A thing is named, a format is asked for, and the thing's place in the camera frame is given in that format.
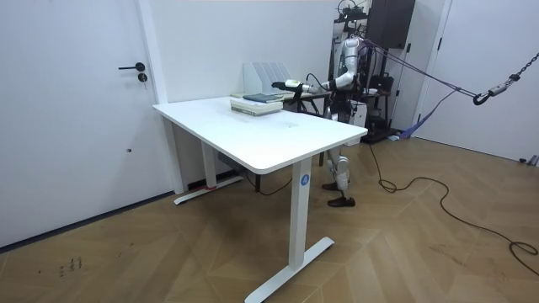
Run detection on thick white book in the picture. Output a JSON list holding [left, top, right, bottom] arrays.
[[229, 98, 285, 118]]

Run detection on robot body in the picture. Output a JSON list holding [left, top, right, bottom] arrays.
[[330, 0, 372, 111]]

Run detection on dark grey book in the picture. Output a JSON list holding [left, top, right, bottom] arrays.
[[242, 93, 286, 104]]

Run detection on cable bundle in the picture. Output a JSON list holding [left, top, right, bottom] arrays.
[[360, 37, 539, 141]]

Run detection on robot legs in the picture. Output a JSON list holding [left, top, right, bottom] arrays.
[[321, 93, 368, 209]]

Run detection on black floor cable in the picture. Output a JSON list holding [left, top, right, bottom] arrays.
[[367, 142, 539, 278]]

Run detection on dark wall cabinet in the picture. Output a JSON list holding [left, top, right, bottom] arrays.
[[366, 0, 417, 50]]

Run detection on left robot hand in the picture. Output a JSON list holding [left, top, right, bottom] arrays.
[[271, 78, 305, 93]]

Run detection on black storage rack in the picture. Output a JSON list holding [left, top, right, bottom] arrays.
[[360, 87, 400, 145]]

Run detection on white room door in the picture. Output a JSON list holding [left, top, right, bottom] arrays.
[[0, 0, 174, 250]]

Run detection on white box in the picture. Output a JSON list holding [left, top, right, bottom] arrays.
[[345, 99, 369, 147]]

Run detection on grey desk control box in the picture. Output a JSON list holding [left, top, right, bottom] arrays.
[[216, 151, 248, 174]]

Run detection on white standing desk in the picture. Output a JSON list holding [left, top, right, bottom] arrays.
[[152, 95, 369, 303]]

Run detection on white closet door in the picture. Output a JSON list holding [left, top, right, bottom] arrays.
[[413, 0, 539, 163]]

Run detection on black desk power cable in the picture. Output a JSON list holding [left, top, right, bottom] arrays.
[[243, 171, 294, 197]]

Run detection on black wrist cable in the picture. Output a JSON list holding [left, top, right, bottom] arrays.
[[304, 72, 332, 92]]

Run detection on black bag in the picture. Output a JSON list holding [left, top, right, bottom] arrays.
[[370, 72, 396, 93]]

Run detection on black door handle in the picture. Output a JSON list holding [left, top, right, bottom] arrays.
[[117, 61, 147, 72]]

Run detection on white file organizer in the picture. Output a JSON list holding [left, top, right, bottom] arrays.
[[243, 61, 294, 96]]

